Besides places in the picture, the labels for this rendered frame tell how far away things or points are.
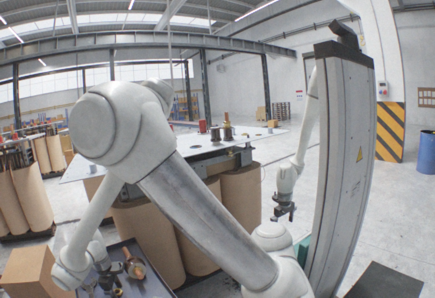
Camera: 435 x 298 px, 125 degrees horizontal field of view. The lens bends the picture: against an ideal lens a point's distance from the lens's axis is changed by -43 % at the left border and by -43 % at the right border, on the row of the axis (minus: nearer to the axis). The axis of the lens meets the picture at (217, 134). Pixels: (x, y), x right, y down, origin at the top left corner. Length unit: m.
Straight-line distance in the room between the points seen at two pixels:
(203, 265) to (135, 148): 1.58
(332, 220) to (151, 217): 1.06
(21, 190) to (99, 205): 2.68
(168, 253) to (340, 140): 1.35
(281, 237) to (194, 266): 1.25
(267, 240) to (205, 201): 0.34
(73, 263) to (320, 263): 0.76
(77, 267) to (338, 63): 0.90
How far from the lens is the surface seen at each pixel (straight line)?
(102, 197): 0.60
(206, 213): 0.36
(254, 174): 1.68
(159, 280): 1.04
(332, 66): 0.51
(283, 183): 1.08
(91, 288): 1.11
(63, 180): 1.12
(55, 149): 6.81
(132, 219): 1.33
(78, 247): 0.64
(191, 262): 1.79
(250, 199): 1.74
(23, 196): 3.25
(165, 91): 0.48
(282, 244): 0.66
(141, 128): 0.30
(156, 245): 1.48
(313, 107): 0.95
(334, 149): 0.52
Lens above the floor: 1.64
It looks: 9 degrees down
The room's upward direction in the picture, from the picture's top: 5 degrees counter-clockwise
